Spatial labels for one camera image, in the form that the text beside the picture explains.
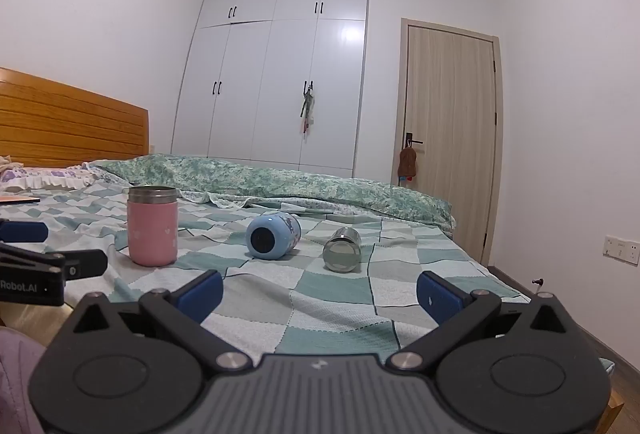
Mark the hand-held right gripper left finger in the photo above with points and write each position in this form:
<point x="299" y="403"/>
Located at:
<point x="201" y="296"/>

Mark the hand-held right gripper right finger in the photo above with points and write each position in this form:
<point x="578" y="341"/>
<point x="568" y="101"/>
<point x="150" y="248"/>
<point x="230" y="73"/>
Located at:
<point x="440" y="300"/>

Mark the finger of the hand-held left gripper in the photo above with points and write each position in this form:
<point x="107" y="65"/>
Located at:
<point x="22" y="231"/>
<point x="86" y="264"/>

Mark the light blue printed cup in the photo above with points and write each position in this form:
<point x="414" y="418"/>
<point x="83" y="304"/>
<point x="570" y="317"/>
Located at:
<point x="280" y="234"/>

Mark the stainless steel cup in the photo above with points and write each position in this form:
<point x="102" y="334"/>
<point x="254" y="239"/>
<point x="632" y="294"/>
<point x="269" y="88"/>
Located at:
<point x="342" y="251"/>

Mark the pink cup with steel rim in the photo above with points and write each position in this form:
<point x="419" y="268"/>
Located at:
<point x="151" y="234"/>

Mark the thin flat notebook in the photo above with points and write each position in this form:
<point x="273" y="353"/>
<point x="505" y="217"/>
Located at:
<point x="20" y="200"/>

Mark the purple floral pillow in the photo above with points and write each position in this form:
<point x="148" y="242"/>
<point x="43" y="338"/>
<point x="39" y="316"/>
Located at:
<point x="35" y="176"/>

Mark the pink cloth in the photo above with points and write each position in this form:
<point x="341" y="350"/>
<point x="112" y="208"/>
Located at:
<point x="17" y="374"/>

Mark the wooden bed headboard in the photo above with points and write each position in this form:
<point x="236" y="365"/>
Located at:
<point x="70" y="123"/>

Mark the green checkered blanket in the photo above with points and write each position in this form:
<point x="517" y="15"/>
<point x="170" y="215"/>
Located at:
<point x="320" y="294"/>

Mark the green floral quilt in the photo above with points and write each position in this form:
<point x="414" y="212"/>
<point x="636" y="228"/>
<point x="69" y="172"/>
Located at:
<point x="280" y="186"/>

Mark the brown hanging pouch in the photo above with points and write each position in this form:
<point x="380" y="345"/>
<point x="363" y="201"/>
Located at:
<point x="407" y="163"/>

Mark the light wooden door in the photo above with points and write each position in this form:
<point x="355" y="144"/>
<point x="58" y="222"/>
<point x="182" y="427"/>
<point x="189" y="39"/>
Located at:
<point x="450" y="123"/>

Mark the white wardrobe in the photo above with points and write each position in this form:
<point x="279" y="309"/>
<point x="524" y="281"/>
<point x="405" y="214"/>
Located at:
<point x="260" y="78"/>

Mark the white wall socket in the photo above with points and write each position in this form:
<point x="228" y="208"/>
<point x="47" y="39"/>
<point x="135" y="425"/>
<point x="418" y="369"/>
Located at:
<point x="621" y="249"/>

